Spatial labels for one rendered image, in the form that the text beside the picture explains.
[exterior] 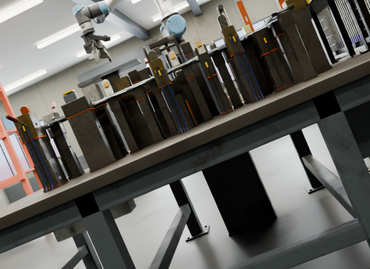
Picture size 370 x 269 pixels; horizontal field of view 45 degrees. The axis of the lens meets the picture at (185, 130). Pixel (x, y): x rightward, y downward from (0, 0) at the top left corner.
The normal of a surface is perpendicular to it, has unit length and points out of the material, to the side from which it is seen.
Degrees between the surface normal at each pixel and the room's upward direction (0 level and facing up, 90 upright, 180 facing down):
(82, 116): 90
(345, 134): 90
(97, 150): 90
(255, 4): 90
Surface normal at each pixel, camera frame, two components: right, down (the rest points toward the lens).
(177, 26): 0.22, 0.07
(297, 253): -0.11, 0.08
